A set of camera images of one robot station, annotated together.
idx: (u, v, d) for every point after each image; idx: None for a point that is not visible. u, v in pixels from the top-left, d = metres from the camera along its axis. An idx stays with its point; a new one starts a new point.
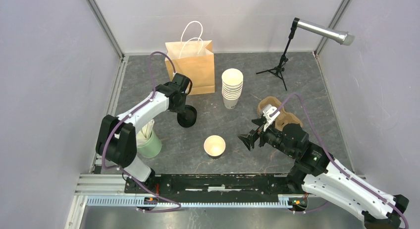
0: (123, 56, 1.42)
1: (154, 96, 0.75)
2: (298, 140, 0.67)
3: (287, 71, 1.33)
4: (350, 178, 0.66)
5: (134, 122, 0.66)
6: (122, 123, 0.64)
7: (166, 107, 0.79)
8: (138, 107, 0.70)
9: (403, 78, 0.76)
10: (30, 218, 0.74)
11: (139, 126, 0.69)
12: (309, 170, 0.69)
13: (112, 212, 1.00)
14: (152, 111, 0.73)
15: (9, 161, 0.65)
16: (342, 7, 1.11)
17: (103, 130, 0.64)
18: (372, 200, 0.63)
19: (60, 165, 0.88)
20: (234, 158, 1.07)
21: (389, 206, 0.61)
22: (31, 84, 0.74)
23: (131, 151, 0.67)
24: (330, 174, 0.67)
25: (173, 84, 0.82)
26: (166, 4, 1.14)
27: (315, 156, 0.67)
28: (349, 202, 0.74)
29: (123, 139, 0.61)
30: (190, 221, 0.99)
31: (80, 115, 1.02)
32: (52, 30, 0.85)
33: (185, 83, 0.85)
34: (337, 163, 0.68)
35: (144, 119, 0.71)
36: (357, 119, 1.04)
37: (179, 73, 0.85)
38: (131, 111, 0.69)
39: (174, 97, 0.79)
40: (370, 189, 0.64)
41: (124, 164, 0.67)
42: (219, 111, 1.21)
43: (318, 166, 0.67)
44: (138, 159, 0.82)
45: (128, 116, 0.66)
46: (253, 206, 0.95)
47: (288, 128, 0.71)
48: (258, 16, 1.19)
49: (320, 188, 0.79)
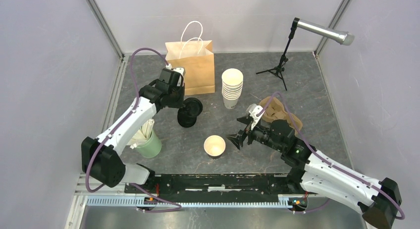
0: (123, 56, 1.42)
1: (137, 106, 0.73)
2: (285, 135, 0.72)
3: (287, 71, 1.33)
4: (332, 165, 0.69)
5: (115, 143, 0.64)
6: (103, 146, 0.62)
7: (155, 111, 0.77)
8: (119, 123, 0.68)
9: (404, 78, 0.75)
10: (30, 219, 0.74)
11: (122, 144, 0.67)
12: (294, 164, 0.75)
13: (113, 212, 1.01)
14: (136, 123, 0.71)
15: (9, 161, 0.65)
16: (342, 7, 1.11)
17: (85, 155, 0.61)
18: (356, 184, 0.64)
19: (59, 165, 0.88)
20: (234, 158, 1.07)
21: (374, 190, 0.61)
22: (31, 83, 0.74)
23: (120, 170, 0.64)
24: (312, 164, 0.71)
25: (161, 82, 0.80)
26: (166, 4, 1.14)
27: (298, 148, 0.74)
28: (345, 195, 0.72)
29: (105, 162, 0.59)
30: (190, 221, 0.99)
31: (79, 115, 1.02)
32: (52, 29, 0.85)
33: (176, 79, 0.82)
34: (319, 154, 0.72)
35: (128, 134, 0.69)
36: (357, 119, 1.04)
37: (167, 70, 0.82)
38: (111, 130, 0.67)
39: (163, 99, 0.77)
40: (354, 175, 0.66)
41: (114, 185, 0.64)
42: (219, 111, 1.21)
43: (302, 158, 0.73)
44: (130, 169, 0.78)
45: (108, 138, 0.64)
46: (253, 206, 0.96)
47: (276, 124, 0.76)
48: (259, 16, 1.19)
49: (317, 183, 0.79)
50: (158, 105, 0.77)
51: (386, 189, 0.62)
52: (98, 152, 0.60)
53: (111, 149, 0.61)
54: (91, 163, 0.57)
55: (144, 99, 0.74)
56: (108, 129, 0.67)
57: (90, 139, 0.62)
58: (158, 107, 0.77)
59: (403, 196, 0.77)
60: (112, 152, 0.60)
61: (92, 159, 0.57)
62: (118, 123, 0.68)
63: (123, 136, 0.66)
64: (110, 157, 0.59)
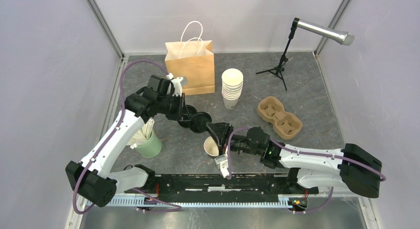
0: (123, 56, 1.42)
1: (121, 122, 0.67)
2: (262, 142, 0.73)
3: (287, 71, 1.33)
4: (299, 152, 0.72)
5: (99, 167, 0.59)
6: (86, 172, 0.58)
7: (143, 122, 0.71)
8: (102, 143, 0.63)
9: (404, 79, 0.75)
10: (29, 218, 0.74)
11: (110, 165, 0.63)
12: (273, 165, 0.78)
13: (112, 212, 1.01)
14: (122, 141, 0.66)
15: (9, 161, 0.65)
16: (342, 7, 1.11)
17: (71, 179, 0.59)
18: (322, 160, 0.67)
19: (60, 165, 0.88)
20: (234, 158, 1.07)
21: (338, 159, 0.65)
22: (31, 83, 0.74)
23: (110, 190, 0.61)
24: (283, 158, 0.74)
25: (149, 90, 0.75)
26: (166, 4, 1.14)
27: (270, 149, 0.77)
28: (332, 176, 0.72)
29: (91, 187, 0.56)
30: (190, 221, 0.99)
31: (80, 115, 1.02)
32: (52, 30, 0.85)
33: (164, 85, 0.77)
34: (288, 147, 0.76)
35: (114, 154, 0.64)
36: (357, 119, 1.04)
37: (155, 77, 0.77)
38: (94, 152, 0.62)
39: (150, 108, 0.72)
40: (317, 152, 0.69)
41: (107, 202, 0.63)
42: (219, 111, 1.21)
43: (276, 158, 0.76)
44: (127, 177, 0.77)
45: (91, 162, 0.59)
46: (253, 206, 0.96)
47: (250, 133, 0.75)
48: (258, 16, 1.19)
49: (309, 175, 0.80)
50: (145, 116, 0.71)
51: (349, 154, 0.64)
52: (83, 177, 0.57)
53: (96, 174, 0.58)
54: (77, 191, 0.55)
55: (129, 112, 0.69)
56: (92, 151, 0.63)
57: (73, 163, 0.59)
58: (145, 118, 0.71)
59: (405, 197, 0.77)
60: (97, 177, 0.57)
61: (76, 187, 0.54)
62: (101, 144, 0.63)
63: (108, 157, 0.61)
64: (96, 181, 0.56)
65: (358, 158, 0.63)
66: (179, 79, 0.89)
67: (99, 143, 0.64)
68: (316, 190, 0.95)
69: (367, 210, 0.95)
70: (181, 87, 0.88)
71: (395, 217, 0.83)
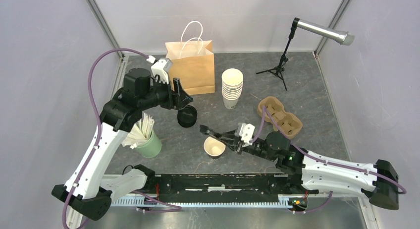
0: (123, 56, 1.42)
1: (99, 139, 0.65)
2: (284, 148, 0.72)
3: (287, 71, 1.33)
4: (327, 162, 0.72)
5: (83, 191, 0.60)
6: (72, 197, 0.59)
7: (126, 133, 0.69)
8: (83, 166, 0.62)
9: (404, 79, 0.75)
10: (28, 219, 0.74)
11: (96, 183, 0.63)
12: (290, 171, 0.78)
13: (113, 212, 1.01)
14: (104, 159, 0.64)
15: (9, 161, 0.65)
16: (342, 7, 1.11)
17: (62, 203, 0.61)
18: (355, 175, 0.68)
19: (60, 166, 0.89)
20: (234, 158, 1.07)
21: (372, 175, 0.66)
22: (31, 83, 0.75)
23: (102, 205, 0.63)
24: (308, 167, 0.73)
25: (126, 93, 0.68)
26: (166, 4, 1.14)
27: (290, 155, 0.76)
28: (347, 185, 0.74)
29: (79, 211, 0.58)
30: (190, 221, 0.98)
31: (79, 116, 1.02)
32: (52, 30, 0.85)
33: (141, 85, 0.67)
34: (311, 155, 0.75)
35: (98, 174, 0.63)
36: (357, 119, 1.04)
37: (127, 76, 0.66)
38: (77, 175, 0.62)
39: (131, 117, 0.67)
40: (348, 165, 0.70)
41: (104, 213, 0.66)
42: (219, 111, 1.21)
43: (297, 164, 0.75)
44: (121, 185, 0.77)
45: (75, 187, 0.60)
46: (253, 206, 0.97)
47: (270, 139, 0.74)
48: (258, 16, 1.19)
49: (318, 180, 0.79)
50: (127, 126, 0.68)
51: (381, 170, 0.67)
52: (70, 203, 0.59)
53: (81, 199, 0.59)
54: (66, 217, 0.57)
55: (107, 126, 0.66)
56: (76, 173, 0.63)
57: (56, 188, 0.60)
58: (127, 128, 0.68)
59: (404, 197, 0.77)
60: (82, 202, 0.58)
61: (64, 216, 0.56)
62: (83, 166, 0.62)
63: (91, 179, 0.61)
64: (81, 207, 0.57)
65: (388, 175, 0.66)
66: (161, 63, 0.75)
67: (80, 165, 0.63)
68: (316, 191, 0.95)
69: (367, 210, 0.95)
70: (165, 74, 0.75)
71: (394, 217, 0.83)
